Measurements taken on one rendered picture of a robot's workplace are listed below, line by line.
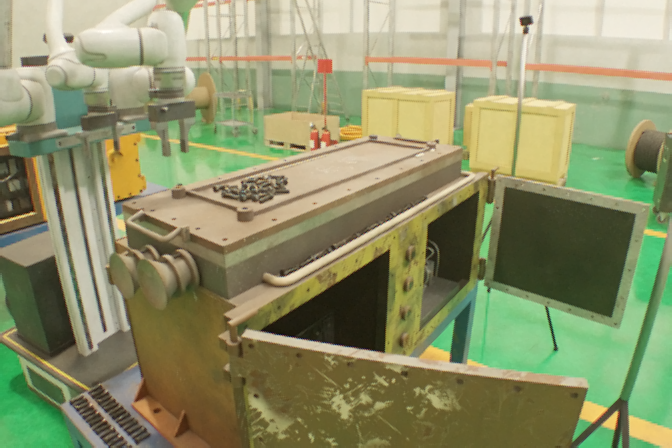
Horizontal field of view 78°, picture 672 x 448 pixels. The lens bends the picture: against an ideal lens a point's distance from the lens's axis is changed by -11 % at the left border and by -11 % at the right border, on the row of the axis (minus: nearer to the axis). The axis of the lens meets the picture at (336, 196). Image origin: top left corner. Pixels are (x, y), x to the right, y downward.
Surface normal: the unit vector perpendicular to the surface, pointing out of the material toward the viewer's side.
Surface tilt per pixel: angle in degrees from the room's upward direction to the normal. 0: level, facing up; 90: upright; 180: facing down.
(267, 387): 90
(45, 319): 90
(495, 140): 90
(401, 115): 90
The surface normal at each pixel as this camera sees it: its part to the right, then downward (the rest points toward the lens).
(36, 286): 0.89, 0.14
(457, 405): -0.27, 0.30
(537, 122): -0.59, 0.25
